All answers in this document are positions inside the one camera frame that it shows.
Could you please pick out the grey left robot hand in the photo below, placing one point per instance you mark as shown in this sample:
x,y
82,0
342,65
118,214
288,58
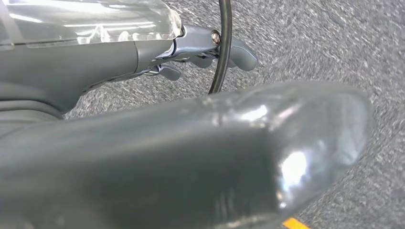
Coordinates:
x,y
189,158

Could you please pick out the yellow floor tape line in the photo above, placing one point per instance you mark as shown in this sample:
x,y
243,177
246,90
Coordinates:
x,y
294,223

